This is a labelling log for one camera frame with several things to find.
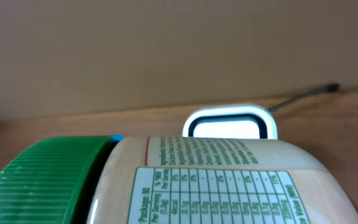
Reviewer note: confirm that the white barcode scanner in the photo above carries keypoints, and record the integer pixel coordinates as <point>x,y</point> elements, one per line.
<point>238,121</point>

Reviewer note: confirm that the green lid jar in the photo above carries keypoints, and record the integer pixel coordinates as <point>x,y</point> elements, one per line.
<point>96,179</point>

